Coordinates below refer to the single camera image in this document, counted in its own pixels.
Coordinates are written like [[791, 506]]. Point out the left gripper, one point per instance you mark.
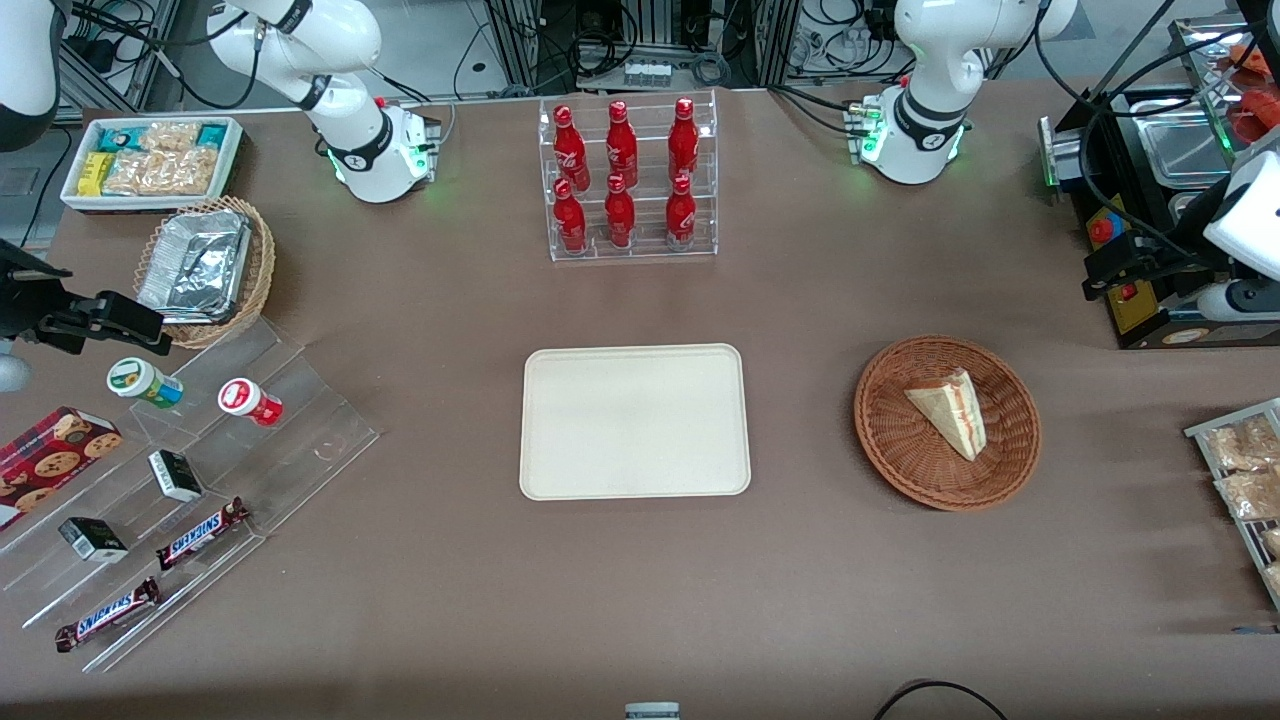
[[1172, 268]]

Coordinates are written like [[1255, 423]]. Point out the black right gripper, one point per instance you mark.
[[18, 302]]

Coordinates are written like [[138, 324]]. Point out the triangular sandwich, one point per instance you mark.
[[950, 410]]

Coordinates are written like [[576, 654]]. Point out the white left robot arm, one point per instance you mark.
[[915, 110]]

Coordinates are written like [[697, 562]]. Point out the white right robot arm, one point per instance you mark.
[[360, 140]]

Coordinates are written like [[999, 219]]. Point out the light wicker basket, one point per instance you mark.
[[262, 270]]

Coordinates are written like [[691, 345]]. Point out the round brown wicker basket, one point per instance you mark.
[[900, 450]]

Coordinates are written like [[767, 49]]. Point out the beige rectangular tray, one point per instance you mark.
[[634, 420]]

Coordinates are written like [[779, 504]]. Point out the green lid cup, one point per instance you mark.
[[135, 378]]

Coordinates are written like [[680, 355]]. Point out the aluminium foil container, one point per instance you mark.
[[195, 265]]

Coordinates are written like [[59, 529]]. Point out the white rectangular snack bin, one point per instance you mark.
[[75, 200]]

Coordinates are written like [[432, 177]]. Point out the black food warmer machine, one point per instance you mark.
[[1190, 150]]

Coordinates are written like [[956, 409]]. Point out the red lid cup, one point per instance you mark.
[[245, 398]]

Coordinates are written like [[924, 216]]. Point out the red chocolate cookie box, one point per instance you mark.
[[50, 460]]

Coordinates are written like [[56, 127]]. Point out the yellow snack pack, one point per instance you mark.
[[95, 173]]

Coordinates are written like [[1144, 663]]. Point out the large clear cracker bag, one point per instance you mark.
[[165, 172]]

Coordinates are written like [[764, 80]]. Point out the small black box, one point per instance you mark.
[[92, 540], [175, 475]]

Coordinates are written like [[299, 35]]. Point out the teal snack pack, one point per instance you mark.
[[212, 135], [120, 138]]

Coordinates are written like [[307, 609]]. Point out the small clear cracker bag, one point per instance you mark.
[[170, 136]]

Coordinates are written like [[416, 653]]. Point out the clear snack bag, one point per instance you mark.
[[1250, 495], [1240, 445]]

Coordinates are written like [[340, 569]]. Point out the clear acrylic stepped shelf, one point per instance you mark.
[[300, 440]]

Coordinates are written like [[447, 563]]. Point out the snickers bar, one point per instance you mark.
[[105, 615], [200, 533]]

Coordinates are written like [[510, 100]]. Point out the red cola bottle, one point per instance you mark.
[[570, 220], [620, 215], [683, 142], [568, 150], [621, 145], [681, 212]]

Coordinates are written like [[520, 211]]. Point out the clear acrylic bottle rack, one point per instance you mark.
[[645, 245]]

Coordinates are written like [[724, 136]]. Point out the white power strip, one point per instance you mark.
[[648, 73]]

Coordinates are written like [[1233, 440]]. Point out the small grey device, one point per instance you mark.
[[652, 711]]

